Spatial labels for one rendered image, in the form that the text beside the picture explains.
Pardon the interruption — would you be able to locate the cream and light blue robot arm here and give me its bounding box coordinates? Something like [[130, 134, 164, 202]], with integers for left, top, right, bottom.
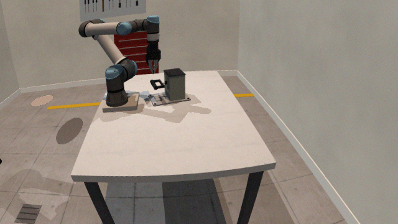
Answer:
[[78, 16, 160, 107]]

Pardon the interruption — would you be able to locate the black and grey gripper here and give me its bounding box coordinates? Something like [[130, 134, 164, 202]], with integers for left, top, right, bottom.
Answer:
[[146, 40, 161, 74]]

